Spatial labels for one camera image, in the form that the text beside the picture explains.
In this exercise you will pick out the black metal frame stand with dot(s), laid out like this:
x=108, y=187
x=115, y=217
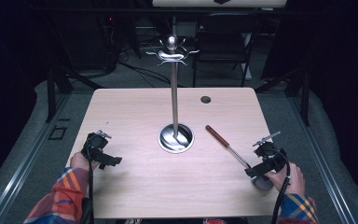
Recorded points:
x=304, y=93
x=52, y=93

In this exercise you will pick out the black chair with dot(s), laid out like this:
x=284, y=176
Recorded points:
x=223, y=43

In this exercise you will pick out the person's left hand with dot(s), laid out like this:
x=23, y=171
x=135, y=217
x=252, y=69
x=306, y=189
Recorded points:
x=80, y=161

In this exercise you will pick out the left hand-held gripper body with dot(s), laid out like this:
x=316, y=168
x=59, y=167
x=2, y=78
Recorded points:
x=95, y=145

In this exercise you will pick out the person's right hand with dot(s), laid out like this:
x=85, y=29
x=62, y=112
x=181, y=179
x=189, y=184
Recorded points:
x=287, y=182

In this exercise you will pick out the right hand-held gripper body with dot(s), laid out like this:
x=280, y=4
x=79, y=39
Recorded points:
x=272, y=155

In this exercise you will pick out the aluminium floor rail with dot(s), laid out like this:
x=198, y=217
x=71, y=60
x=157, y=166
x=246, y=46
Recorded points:
x=320, y=155
x=21, y=168

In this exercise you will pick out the metal utensil stand with hooks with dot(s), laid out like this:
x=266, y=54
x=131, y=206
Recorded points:
x=174, y=102

